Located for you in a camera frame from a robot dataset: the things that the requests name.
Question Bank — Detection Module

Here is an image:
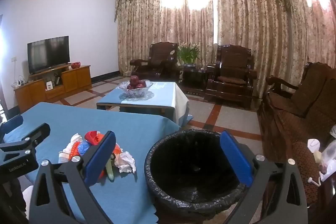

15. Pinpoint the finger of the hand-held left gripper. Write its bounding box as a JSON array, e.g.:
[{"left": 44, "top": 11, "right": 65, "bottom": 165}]
[
  {"left": 0, "top": 123, "right": 51, "bottom": 167},
  {"left": 0, "top": 114, "right": 24, "bottom": 137}
]

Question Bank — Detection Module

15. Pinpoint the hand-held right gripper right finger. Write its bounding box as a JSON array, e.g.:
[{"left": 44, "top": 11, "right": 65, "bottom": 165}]
[{"left": 220, "top": 131, "right": 308, "bottom": 224}]

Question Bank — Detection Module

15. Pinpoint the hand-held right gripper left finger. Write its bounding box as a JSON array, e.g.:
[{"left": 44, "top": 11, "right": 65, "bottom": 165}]
[{"left": 28, "top": 131, "right": 117, "bottom": 224}]

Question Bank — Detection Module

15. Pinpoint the blue plastic bag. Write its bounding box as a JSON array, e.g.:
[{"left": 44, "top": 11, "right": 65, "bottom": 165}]
[{"left": 78, "top": 141, "right": 92, "bottom": 156}]

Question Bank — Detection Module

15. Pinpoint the orange ridged coil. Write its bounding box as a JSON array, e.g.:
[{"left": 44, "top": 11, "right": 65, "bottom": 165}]
[{"left": 69, "top": 142, "right": 79, "bottom": 160}]

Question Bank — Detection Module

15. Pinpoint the black-lined trash bin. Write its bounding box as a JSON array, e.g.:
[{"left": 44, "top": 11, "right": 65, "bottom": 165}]
[{"left": 144, "top": 129, "right": 254, "bottom": 216}]

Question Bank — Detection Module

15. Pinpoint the green wrapper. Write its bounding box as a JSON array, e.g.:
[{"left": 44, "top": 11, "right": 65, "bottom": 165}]
[{"left": 105, "top": 158, "right": 116, "bottom": 183}]

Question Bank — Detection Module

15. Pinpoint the wooden television cabinet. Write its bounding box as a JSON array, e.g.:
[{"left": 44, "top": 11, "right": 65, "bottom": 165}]
[{"left": 14, "top": 65, "right": 92, "bottom": 114}]

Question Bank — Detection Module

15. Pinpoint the brown wooden sofa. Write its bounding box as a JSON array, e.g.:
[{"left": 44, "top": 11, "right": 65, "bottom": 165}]
[{"left": 257, "top": 61, "right": 336, "bottom": 214}]

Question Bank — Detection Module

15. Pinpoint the glass fruit bowl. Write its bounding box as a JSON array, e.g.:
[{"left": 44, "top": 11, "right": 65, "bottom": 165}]
[{"left": 119, "top": 80, "right": 154, "bottom": 99}]

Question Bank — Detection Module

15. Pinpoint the white face mask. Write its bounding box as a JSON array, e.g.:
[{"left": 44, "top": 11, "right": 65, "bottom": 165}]
[{"left": 308, "top": 138, "right": 321, "bottom": 154}]

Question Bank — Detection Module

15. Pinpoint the black flat television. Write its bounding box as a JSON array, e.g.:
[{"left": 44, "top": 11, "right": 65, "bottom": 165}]
[{"left": 27, "top": 35, "right": 70, "bottom": 75}]

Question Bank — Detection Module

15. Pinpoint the blue and white tablecloth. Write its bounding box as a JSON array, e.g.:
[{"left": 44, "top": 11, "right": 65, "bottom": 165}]
[{"left": 96, "top": 81, "right": 193, "bottom": 126}]

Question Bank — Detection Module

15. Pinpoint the dark wooden side table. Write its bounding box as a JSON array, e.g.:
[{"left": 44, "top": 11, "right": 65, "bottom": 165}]
[{"left": 180, "top": 64, "right": 208, "bottom": 94}]

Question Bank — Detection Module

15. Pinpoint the clear plastic bag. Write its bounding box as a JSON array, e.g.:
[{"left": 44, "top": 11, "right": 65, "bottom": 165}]
[{"left": 318, "top": 125, "right": 336, "bottom": 183}]

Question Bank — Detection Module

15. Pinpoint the dark wooden armchair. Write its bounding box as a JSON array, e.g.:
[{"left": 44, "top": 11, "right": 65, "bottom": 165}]
[
  {"left": 129, "top": 42, "right": 181, "bottom": 81},
  {"left": 204, "top": 44, "right": 259, "bottom": 109}
]

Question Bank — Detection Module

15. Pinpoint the green flowering plant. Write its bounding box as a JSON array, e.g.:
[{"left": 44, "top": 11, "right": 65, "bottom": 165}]
[{"left": 176, "top": 43, "right": 201, "bottom": 65}]

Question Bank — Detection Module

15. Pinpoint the floral beige curtain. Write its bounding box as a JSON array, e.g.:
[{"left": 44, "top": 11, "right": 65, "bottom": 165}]
[{"left": 114, "top": 0, "right": 336, "bottom": 109}]

